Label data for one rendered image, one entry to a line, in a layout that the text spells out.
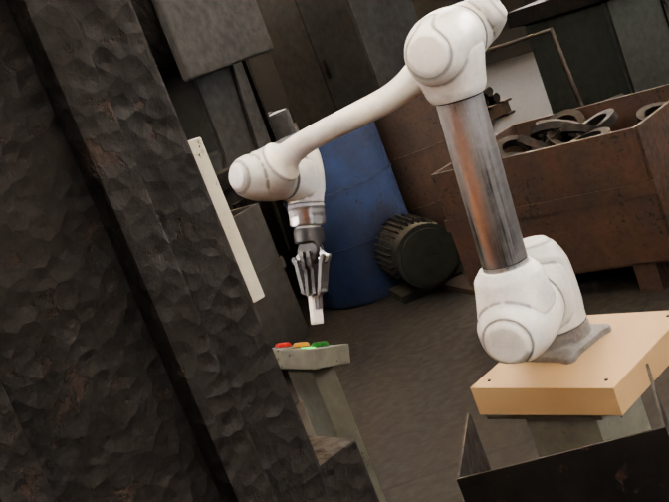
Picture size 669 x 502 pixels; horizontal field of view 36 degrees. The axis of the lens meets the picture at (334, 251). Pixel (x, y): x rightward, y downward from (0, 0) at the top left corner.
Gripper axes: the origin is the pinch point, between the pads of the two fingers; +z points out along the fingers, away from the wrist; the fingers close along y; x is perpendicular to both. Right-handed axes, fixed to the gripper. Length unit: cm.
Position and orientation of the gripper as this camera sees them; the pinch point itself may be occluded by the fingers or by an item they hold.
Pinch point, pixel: (316, 309)
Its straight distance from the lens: 250.7
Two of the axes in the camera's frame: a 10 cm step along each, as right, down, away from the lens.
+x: 7.6, -0.5, 6.5
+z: 1.0, 9.9, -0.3
